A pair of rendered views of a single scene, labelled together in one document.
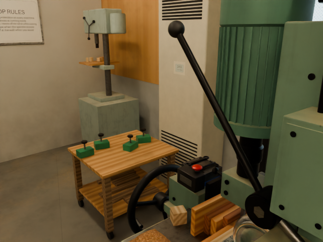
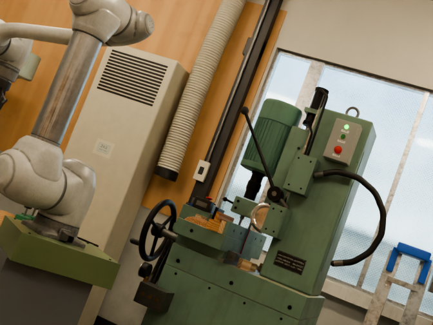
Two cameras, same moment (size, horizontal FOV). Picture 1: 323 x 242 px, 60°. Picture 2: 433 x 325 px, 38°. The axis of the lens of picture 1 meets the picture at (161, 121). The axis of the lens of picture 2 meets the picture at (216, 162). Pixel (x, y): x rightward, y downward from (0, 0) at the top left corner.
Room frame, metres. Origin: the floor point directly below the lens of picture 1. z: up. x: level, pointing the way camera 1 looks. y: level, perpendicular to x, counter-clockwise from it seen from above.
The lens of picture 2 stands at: (-1.55, 1.33, 0.94)
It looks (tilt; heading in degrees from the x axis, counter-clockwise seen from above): 5 degrees up; 328
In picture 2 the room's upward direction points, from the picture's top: 21 degrees clockwise
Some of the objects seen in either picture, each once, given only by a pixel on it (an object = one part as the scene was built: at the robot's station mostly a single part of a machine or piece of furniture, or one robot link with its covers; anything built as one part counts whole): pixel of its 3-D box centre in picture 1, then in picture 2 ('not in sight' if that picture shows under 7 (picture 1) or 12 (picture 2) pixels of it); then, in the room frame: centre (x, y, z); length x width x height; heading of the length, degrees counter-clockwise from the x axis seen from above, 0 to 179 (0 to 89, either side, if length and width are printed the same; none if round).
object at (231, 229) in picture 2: not in sight; (247, 235); (0.59, -0.26, 0.93); 0.60 x 0.02 x 0.06; 127
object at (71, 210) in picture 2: not in sight; (68, 189); (0.54, 0.57, 0.86); 0.18 x 0.16 x 0.22; 116
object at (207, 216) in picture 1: (229, 211); not in sight; (0.66, -0.19, 0.93); 0.19 x 0.02 x 0.05; 127
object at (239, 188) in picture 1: (251, 194); (249, 211); (0.59, -0.22, 1.03); 0.14 x 0.07 x 0.09; 37
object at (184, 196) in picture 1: (198, 191); (198, 220); (0.78, -0.12, 0.91); 0.15 x 0.14 x 0.09; 127
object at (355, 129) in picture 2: not in sight; (342, 142); (0.26, -0.29, 1.40); 0.10 x 0.06 x 0.16; 37
